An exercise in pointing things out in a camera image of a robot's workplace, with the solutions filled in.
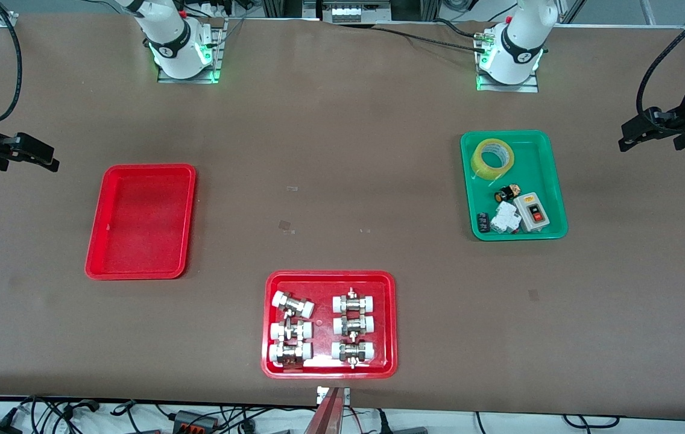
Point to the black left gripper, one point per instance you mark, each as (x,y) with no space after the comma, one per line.
(684,117)

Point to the yellow packing tape roll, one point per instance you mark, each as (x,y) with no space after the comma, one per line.
(492,160)

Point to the green plastic tray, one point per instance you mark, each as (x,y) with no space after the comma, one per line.
(535,157)

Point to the empty red plastic tray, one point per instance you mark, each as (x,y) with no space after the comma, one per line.
(140,223)

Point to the red tray holding fittings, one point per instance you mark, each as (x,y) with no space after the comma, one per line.
(327,371)

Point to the black yellow push button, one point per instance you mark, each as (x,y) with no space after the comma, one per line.
(504,194)

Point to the white circuit breaker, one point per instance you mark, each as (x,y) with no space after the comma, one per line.
(505,218)

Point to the small black terminal block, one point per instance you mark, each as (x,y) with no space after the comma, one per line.
(483,223)

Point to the metal fitting with white caps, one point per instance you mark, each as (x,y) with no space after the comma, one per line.
(353,325)
(353,351)
(290,352)
(290,330)
(353,302)
(292,304)

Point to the black box orange connectors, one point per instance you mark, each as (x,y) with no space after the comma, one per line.
(195,421)

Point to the white power strip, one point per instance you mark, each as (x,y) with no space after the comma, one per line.
(351,13)

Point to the red metal bar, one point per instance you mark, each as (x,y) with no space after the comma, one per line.
(327,416)

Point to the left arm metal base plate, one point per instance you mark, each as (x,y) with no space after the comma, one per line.
(532,85)

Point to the silver table corner bracket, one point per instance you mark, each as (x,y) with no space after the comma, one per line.
(6,19)

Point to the grey switch box red button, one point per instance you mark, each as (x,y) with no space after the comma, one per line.
(533,212)

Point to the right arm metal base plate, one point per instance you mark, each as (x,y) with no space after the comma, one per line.
(217,60)

